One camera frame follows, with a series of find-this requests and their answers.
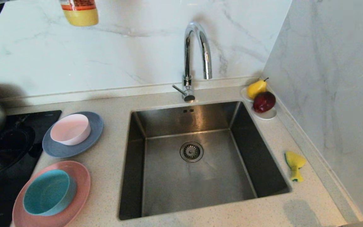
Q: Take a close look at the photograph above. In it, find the small white fruit dish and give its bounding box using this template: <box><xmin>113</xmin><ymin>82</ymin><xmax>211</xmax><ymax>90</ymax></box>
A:
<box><xmin>240</xmin><ymin>87</ymin><xmax>277</xmax><ymax>120</ymax></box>

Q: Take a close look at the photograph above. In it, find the yellow orange dish soap bottle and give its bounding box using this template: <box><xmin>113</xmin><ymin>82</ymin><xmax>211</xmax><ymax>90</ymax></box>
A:
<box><xmin>59</xmin><ymin>0</ymin><xmax>99</xmax><ymax>26</ymax></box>

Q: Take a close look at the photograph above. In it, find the teal bowl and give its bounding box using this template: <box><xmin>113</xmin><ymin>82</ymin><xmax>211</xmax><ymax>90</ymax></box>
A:
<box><xmin>23</xmin><ymin>169</ymin><xmax>77</xmax><ymax>217</ymax></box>

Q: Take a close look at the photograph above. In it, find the yellow pear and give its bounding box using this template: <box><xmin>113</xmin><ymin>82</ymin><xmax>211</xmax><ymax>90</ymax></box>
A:
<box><xmin>247</xmin><ymin>78</ymin><xmax>269</xmax><ymax>100</ymax></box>

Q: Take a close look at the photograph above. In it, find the black induction cooktop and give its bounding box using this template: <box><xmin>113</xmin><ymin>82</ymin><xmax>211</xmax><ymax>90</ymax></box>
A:
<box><xmin>0</xmin><ymin>110</ymin><xmax>62</xmax><ymax>227</ymax></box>

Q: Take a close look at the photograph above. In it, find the dark red apple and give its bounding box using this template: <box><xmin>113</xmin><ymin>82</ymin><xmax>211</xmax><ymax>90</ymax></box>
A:
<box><xmin>252</xmin><ymin>91</ymin><xmax>276</xmax><ymax>113</ymax></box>

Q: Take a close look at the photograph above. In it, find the round metal sink strainer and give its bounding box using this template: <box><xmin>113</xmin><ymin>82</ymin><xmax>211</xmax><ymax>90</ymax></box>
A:
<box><xmin>180</xmin><ymin>141</ymin><xmax>204</xmax><ymax>163</ymax></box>

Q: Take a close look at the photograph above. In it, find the stainless steel sink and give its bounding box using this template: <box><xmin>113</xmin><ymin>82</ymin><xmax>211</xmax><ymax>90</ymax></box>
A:
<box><xmin>118</xmin><ymin>100</ymin><xmax>292</xmax><ymax>221</ymax></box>

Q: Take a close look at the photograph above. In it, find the pink plate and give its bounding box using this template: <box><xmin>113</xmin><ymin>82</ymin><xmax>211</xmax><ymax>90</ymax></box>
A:
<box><xmin>12</xmin><ymin>161</ymin><xmax>91</xmax><ymax>227</ymax></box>

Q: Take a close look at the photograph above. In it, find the blue grey plate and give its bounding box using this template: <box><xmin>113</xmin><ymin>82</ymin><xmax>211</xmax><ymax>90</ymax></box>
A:
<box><xmin>42</xmin><ymin>111</ymin><xmax>104</xmax><ymax>158</ymax></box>

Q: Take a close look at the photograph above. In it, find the chrome gooseneck faucet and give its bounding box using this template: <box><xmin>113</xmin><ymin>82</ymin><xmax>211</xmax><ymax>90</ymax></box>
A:
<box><xmin>172</xmin><ymin>21</ymin><xmax>213</xmax><ymax>104</ymax></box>

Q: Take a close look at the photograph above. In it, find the pink bowl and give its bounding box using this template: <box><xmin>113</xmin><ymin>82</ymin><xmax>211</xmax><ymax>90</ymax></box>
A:
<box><xmin>50</xmin><ymin>114</ymin><xmax>91</xmax><ymax>146</ymax></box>

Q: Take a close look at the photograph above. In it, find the yellow green sponge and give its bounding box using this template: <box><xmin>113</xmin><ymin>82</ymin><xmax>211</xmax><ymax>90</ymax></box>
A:
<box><xmin>284</xmin><ymin>151</ymin><xmax>307</xmax><ymax>183</ymax></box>

